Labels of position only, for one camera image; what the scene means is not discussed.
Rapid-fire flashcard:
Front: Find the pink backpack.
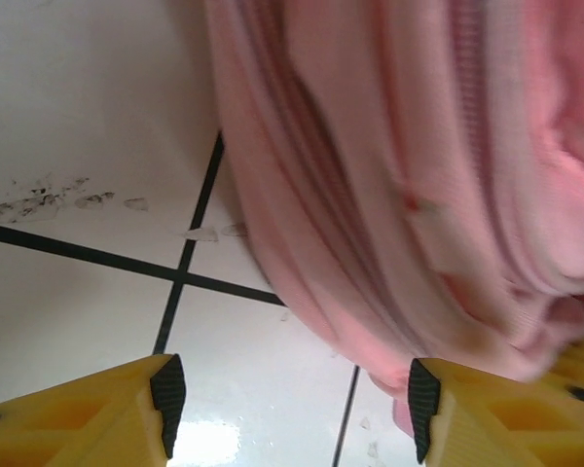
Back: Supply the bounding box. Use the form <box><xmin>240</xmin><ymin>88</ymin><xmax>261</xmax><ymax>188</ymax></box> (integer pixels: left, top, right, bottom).
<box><xmin>203</xmin><ymin>0</ymin><xmax>584</xmax><ymax>439</ymax></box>

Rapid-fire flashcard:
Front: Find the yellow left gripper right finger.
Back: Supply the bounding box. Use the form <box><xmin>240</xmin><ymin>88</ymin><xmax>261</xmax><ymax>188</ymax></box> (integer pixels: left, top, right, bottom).
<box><xmin>408</xmin><ymin>358</ymin><xmax>584</xmax><ymax>467</ymax></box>

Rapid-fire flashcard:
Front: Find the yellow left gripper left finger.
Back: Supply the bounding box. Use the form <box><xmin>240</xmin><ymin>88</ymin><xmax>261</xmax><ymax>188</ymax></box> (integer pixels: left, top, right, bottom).
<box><xmin>0</xmin><ymin>353</ymin><xmax>187</xmax><ymax>467</ymax></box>

